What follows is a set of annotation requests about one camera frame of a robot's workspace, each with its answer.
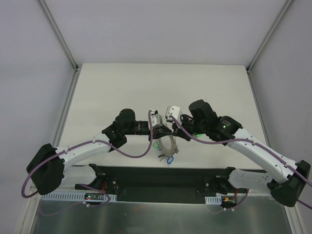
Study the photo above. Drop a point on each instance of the left aluminium frame post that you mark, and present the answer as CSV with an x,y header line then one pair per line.
x,y
57,33

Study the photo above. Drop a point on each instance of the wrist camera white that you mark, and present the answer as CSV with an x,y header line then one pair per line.
x,y
174,111
156,118

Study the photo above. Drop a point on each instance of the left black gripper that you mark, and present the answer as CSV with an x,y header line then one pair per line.
x,y
153,131

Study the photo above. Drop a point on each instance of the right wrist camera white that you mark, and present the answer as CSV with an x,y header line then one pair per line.
x,y
174,111

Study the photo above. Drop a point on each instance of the right slotted cable duct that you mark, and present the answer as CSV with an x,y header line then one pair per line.
x,y
213,200

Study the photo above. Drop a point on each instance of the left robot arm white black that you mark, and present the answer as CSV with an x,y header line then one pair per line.
x,y
52,166

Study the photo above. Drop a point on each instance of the blue key tag outer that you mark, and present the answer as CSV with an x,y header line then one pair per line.
x,y
170,159

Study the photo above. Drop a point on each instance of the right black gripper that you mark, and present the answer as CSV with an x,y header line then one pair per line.
x,y
177,130

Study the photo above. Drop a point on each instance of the left slotted cable duct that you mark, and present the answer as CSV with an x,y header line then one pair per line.
x,y
75,196

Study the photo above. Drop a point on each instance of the slotted cable duct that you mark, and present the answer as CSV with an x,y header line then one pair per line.
x,y
75,196
213,200

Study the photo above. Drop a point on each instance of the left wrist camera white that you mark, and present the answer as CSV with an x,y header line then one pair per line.
x,y
156,118

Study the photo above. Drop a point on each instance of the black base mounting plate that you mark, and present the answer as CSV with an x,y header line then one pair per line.
x,y
163,185

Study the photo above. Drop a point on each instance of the aluminium frame post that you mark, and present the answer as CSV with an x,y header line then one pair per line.
x,y
270,33
57,33

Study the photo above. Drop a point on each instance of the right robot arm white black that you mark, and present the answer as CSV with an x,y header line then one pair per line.
x,y
283,178

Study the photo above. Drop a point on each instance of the metal disc keyring organizer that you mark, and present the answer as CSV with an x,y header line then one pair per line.
x,y
167,146

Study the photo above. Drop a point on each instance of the right aluminium frame post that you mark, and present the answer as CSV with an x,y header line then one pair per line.
x,y
270,33

